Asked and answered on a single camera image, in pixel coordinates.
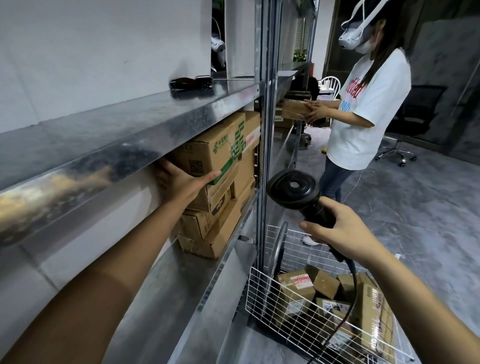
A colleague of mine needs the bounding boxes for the person's left hand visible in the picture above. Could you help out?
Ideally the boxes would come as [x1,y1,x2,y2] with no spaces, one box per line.
[153,157,222,205]

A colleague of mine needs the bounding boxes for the person's right hand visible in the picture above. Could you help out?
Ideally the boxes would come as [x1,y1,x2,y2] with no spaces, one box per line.
[298,196,391,263]

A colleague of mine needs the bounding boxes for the box with green post logo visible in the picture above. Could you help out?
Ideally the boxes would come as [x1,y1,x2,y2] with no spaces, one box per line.
[164,111,247,187]

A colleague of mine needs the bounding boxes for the plain small cardboard box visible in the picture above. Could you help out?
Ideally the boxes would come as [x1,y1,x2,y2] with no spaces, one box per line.
[305,264,341,301]

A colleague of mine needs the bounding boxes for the white sticker cardboard box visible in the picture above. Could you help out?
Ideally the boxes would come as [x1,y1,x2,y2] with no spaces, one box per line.
[316,298,353,320]

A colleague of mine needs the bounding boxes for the black barcode scanner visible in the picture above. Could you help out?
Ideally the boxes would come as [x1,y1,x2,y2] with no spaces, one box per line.
[266,169,346,263]

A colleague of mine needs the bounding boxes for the pink label cardboard box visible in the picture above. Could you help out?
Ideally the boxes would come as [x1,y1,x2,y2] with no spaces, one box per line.
[352,273,398,364]

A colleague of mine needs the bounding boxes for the person's right forearm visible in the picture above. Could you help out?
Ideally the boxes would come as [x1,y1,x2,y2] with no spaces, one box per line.
[371,251,480,364]

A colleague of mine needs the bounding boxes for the person's left forearm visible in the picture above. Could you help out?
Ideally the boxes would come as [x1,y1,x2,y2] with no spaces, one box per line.
[0,198,188,364]

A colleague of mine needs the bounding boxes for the metal shelving rack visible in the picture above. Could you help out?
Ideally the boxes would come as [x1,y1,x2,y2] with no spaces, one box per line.
[0,0,322,364]

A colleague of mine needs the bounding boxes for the black object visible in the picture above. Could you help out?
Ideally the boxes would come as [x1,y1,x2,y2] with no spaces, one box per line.
[169,74,214,93]

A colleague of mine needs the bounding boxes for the white glossy device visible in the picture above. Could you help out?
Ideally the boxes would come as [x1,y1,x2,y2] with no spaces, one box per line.
[210,16,227,72]

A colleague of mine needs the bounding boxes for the white spindle back chair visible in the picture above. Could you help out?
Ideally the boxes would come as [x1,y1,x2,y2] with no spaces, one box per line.
[317,76,341,100]

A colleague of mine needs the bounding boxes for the black wheeled office chair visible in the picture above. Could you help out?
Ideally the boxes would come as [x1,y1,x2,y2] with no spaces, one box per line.
[290,73,320,151]

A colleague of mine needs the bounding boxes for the black scanner cable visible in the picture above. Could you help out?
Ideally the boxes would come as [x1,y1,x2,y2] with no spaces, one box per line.
[307,258,357,364]

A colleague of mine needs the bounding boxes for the white wire basket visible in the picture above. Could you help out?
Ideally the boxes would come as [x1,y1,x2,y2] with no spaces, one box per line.
[245,221,417,364]

